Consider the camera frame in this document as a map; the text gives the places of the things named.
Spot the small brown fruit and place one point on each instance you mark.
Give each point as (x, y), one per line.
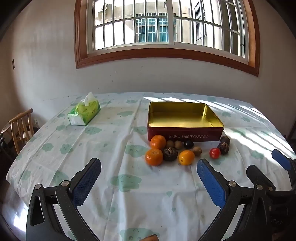
(178, 144)
(170, 144)
(197, 151)

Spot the green tissue box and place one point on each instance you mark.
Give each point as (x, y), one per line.
(84, 112)

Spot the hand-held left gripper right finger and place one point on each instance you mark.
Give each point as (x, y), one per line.
(211, 183)

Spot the dark wall switch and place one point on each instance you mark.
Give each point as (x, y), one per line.
(13, 64)

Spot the red tomato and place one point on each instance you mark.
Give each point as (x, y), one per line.
(214, 153)

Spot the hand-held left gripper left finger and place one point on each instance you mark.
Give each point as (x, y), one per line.
(87, 180)

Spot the wooden chair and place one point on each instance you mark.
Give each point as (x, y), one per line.
(20, 115)

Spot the dark plum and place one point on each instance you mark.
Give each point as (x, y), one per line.
(188, 144)

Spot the wooden framed barred window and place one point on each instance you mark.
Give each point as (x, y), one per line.
(150, 20)

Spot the yellowish orange mandarin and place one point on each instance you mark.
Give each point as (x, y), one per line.
(186, 157)

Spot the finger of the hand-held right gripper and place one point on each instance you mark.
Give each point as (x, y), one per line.
(257, 175)
(281, 160)

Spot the cloud print tablecloth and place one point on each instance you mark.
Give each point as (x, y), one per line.
(129, 204)

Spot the red tin box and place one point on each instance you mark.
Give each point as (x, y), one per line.
(185, 136)

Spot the dark wrinkled fruit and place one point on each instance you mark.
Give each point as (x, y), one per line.
(224, 139)
(223, 148)
(170, 154)

